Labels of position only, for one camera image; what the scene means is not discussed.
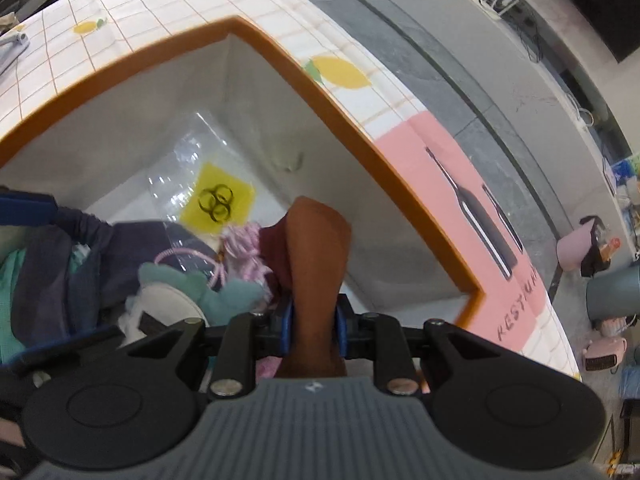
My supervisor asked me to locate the black television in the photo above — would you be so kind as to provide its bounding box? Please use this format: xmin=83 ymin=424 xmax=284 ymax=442
xmin=530 ymin=0 xmax=640 ymax=64

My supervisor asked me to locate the teal plush backpack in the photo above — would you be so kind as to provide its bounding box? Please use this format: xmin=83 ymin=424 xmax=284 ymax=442
xmin=0 ymin=247 xmax=269 ymax=367

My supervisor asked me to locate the pink heater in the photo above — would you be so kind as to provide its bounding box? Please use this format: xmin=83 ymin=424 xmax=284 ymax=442
xmin=582 ymin=337 xmax=629 ymax=374

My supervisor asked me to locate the blue water bottle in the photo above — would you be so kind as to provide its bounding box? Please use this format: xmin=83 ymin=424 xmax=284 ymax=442
xmin=619 ymin=364 xmax=640 ymax=402

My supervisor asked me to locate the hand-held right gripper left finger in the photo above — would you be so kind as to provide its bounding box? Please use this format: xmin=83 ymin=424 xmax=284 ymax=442
xmin=120 ymin=299 xmax=295 ymax=401

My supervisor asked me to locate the pink white basket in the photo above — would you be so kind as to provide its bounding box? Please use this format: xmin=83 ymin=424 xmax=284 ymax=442
xmin=599 ymin=314 xmax=640 ymax=338

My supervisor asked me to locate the white marble console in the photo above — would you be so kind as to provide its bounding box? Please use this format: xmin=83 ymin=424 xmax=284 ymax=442
xmin=430 ymin=0 xmax=640 ymax=271

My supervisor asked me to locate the pink bin with black bag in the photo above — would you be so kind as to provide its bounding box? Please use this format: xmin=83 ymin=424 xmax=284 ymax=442
xmin=556 ymin=215 xmax=621 ymax=279

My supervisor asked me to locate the grey trash can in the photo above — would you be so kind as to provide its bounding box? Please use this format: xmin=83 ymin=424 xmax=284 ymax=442
xmin=585 ymin=262 xmax=640 ymax=331

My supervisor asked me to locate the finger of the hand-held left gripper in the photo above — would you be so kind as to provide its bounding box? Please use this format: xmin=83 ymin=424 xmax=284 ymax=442
xmin=0 ymin=324 xmax=125 ymax=382
xmin=0 ymin=193 xmax=57 ymax=227

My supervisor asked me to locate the navy cloth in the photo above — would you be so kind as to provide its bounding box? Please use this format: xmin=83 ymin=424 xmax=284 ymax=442
xmin=12 ymin=205 xmax=222 ymax=357

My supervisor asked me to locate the clear bag with yellow label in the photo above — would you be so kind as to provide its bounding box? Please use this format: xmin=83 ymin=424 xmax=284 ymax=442
xmin=145 ymin=110 xmax=262 ymax=241

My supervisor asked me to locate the pink tassel pouch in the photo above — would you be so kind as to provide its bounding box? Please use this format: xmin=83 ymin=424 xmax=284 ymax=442
xmin=152 ymin=222 xmax=276 ymax=307

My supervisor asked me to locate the brown leather piece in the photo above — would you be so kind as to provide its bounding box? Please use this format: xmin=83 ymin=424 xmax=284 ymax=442
xmin=260 ymin=196 xmax=354 ymax=379

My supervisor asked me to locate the orange box with white inside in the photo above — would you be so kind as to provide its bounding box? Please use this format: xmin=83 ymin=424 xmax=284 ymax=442
xmin=0 ymin=16 xmax=487 ymax=332

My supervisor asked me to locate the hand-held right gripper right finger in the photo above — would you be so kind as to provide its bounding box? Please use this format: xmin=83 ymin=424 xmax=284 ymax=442
xmin=333 ymin=294 xmax=507 ymax=396

